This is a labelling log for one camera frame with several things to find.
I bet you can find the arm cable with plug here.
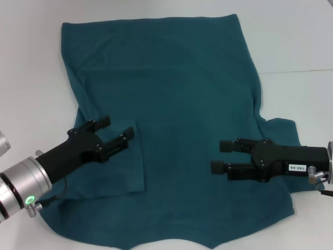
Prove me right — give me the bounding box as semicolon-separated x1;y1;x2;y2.
25;179;68;218
308;167;333;198

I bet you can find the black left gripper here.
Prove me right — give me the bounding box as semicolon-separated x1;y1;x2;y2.
35;116;135;184

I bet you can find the blue-green shirt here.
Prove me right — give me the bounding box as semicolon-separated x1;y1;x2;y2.
35;13;310;250

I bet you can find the right arm cable with plug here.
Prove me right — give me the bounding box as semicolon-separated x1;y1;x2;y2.
308;167;333;198

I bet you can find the left arm cable with plug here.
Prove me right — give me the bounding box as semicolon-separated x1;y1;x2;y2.
25;179;68;218

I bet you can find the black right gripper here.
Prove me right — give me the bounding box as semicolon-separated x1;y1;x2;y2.
211;139;330;182

